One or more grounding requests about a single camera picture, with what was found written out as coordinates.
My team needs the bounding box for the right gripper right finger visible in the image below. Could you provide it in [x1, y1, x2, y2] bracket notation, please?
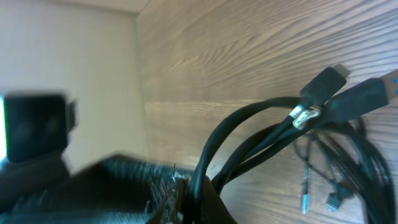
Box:
[174, 177, 236, 224]

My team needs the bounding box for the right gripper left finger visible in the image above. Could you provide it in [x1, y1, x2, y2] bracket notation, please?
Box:
[1, 156, 190, 224]

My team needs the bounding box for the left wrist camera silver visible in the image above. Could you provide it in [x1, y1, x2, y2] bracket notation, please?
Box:
[1, 91, 77, 163]

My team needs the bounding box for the thick black USB cable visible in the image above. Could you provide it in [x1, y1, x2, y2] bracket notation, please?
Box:
[186, 68, 398, 224]

